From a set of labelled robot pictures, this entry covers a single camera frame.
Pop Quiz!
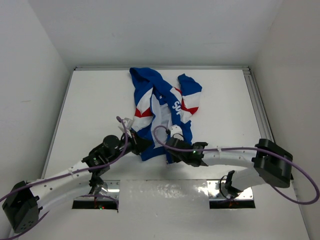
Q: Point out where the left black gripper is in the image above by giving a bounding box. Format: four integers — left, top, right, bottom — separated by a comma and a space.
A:
107, 128, 152, 163

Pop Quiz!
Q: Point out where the blue white red jacket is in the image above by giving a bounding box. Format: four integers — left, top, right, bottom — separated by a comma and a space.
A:
129, 67, 202, 164

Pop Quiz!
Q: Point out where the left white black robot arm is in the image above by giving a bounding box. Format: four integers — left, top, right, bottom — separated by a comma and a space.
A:
2, 133, 152, 234

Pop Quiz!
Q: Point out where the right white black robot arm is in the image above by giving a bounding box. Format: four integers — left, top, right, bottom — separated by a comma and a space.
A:
166, 137, 293, 199

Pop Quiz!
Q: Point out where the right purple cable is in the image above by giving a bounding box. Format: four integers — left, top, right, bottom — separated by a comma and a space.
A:
153, 125, 320, 205

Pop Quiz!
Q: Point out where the purple cable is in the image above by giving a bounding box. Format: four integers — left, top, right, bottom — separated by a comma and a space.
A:
153, 125, 320, 205
0, 115, 131, 240

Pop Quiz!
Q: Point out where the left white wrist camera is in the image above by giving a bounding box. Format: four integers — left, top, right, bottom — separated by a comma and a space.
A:
118, 118, 134, 133

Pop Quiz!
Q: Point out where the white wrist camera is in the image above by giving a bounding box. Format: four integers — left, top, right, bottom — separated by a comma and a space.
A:
168, 124, 184, 141
118, 118, 134, 133

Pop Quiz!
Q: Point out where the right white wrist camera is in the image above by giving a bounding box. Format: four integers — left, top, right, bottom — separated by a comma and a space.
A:
168, 124, 184, 141

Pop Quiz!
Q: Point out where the metal base plate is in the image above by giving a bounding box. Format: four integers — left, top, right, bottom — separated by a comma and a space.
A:
72, 179, 256, 210

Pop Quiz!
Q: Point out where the aluminium frame rail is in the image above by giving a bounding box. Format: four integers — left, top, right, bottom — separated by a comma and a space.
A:
68, 66, 273, 147

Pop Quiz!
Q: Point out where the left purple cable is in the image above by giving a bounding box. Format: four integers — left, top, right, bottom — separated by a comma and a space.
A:
0, 115, 131, 240

